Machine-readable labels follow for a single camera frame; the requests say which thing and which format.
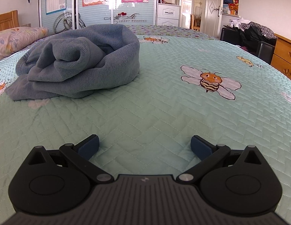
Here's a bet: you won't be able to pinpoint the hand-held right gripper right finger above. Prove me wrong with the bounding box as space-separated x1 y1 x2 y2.
177 135 266 185

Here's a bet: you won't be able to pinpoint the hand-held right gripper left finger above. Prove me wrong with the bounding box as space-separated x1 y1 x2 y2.
25 134 114 185

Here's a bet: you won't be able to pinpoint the blue-grey pants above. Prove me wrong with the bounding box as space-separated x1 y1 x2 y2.
6 25 141 102

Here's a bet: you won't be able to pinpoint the wooden dresser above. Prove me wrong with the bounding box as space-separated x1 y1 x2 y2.
270 33 291 83

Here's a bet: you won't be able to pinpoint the wooden chair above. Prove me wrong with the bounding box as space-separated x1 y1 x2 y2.
190 14 202 30

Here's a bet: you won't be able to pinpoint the white cloth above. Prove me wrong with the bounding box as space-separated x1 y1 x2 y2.
229 17 250 29

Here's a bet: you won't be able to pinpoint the floral pillow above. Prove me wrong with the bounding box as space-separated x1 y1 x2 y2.
0 26 49 62

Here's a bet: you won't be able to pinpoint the pale blue sliding-door wardrobe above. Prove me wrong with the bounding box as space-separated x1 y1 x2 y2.
39 0 160 34

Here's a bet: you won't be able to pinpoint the white door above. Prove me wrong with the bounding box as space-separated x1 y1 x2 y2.
203 0 224 39

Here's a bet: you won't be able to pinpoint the white drawer cabinet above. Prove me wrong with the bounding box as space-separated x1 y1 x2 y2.
157 3 181 27

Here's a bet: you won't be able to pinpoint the wooden headboard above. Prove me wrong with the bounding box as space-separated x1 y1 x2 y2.
0 10 20 34

